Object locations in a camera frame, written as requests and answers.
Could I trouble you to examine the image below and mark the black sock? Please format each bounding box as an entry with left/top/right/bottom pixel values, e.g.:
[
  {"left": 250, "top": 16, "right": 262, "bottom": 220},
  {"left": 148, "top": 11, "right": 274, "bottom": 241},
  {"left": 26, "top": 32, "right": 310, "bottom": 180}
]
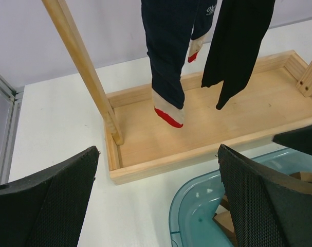
[{"left": 201, "top": 0, "right": 275, "bottom": 110}]

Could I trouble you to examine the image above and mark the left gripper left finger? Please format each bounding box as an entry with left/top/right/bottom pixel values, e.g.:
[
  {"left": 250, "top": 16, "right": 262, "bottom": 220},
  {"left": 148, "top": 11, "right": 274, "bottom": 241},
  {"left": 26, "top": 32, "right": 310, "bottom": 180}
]
[{"left": 0, "top": 146, "right": 99, "bottom": 246}]

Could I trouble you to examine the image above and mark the left aluminium frame post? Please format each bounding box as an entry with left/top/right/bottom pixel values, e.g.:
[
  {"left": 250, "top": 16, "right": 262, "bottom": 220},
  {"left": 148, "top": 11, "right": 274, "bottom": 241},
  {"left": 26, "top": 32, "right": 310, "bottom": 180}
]
[{"left": 0, "top": 75, "right": 23, "bottom": 185}]

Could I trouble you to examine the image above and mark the wooden hanging rack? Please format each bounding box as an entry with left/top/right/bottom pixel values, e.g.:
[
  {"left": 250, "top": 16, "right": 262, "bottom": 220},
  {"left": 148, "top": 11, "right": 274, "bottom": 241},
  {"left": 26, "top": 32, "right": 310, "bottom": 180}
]
[{"left": 43, "top": 1, "right": 312, "bottom": 185}]

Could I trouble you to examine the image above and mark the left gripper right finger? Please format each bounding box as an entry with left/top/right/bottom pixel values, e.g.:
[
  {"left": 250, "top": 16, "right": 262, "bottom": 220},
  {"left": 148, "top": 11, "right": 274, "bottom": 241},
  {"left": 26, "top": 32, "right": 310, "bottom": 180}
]
[{"left": 218, "top": 145, "right": 312, "bottom": 246}]

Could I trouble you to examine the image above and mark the teal plastic bin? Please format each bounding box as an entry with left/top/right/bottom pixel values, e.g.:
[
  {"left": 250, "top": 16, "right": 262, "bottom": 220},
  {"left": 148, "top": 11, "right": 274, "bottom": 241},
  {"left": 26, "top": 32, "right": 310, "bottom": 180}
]
[{"left": 169, "top": 148, "right": 312, "bottom": 247}]

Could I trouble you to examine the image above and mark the navy patterned sock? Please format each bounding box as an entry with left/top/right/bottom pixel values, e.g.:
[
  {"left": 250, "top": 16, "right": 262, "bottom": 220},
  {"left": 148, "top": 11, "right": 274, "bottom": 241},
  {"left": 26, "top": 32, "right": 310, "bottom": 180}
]
[
  {"left": 188, "top": 0, "right": 217, "bottom": 63},
  {"left": 141, "top": 0, "right": 199, "bottom": 128}
]

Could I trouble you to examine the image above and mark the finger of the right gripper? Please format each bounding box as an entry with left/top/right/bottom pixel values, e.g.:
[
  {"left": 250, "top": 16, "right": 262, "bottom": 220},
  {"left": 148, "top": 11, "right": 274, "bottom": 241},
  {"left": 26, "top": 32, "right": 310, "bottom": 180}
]
[{"left": 272, "top": 125, "right": 312, "bottom": 156}]

